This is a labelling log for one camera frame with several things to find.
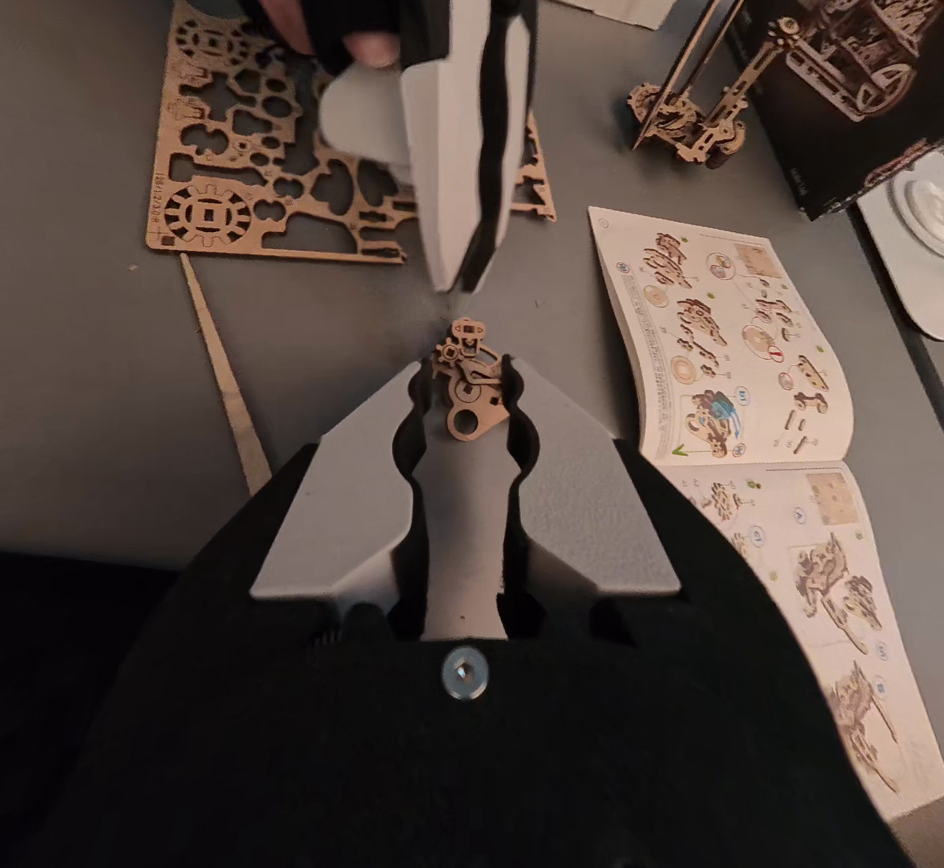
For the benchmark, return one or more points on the thin wooden stick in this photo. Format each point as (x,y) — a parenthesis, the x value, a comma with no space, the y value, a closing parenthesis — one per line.
(228,389)

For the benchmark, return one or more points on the laser-cut wooden parts sheet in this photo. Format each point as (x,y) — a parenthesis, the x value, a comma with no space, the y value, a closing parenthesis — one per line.
(221,167)

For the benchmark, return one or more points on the illustrated instruction booklet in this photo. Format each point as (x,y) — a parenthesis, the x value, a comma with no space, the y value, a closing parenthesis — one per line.
(737,337)

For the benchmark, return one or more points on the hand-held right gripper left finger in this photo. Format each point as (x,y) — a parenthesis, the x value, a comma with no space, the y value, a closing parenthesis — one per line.
(332,514)

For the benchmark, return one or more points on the partly built wooden model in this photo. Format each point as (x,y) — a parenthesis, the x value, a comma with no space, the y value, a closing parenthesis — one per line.
(693,123)

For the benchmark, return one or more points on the black model kit box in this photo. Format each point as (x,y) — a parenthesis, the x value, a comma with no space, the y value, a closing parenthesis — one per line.
(870,35)

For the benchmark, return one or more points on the small wooden model assembly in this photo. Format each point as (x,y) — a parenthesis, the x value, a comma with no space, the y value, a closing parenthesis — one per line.
(472,396)

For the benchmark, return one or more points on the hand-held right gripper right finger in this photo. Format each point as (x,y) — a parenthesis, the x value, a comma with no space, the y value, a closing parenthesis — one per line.
(597,514)

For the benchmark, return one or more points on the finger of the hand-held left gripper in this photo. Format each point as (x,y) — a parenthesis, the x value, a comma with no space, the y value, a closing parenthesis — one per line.
(442,167)
(516,108)

